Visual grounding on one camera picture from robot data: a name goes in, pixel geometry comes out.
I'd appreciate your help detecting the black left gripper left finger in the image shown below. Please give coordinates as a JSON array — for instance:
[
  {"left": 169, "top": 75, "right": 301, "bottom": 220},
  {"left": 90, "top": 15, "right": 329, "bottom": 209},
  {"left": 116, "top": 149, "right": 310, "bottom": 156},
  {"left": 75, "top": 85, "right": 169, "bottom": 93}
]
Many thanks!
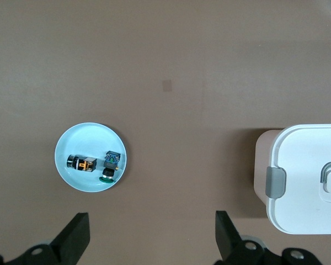
[{"left": 0, "top": 212, "right": 90, "bottom": 265}]

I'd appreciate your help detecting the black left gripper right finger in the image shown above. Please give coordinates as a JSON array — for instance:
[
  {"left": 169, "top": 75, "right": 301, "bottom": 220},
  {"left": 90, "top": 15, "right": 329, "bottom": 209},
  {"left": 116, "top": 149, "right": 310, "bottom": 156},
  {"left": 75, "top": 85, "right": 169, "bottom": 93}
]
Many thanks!
[{"left": 213, "top": 210, "right": 328, "bottom": 265}]

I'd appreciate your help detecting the blue green push-button switch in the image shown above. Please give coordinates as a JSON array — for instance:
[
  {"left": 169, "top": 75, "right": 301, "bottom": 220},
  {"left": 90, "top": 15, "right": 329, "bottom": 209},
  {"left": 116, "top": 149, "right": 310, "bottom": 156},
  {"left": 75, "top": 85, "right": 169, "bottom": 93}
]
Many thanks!
[{"left": 98, "top": 150, "right": 121, "bottom": 184}]

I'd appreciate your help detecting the white lidded lunch box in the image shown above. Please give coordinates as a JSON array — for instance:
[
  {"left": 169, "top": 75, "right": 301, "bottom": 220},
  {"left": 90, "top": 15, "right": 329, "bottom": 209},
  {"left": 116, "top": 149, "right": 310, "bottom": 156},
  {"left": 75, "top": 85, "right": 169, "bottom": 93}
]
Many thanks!
[{"left": 253, "top": 124, "right": 331, "bottom": 235}]

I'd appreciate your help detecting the orange and black push-button switch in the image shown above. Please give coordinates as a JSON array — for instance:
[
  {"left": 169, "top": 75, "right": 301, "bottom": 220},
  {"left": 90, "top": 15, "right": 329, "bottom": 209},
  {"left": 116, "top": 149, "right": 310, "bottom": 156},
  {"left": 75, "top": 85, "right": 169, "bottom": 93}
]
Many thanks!
[{"left": 66, "top": 153, "right": 97, "bottom": 173}]

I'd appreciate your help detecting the light blue round plate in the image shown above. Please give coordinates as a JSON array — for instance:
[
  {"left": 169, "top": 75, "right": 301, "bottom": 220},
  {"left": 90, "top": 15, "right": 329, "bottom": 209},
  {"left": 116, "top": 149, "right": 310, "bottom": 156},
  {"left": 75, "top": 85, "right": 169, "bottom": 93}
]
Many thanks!
[{"left": 54, "top": 122, "right": 132, "bottom": 193}]

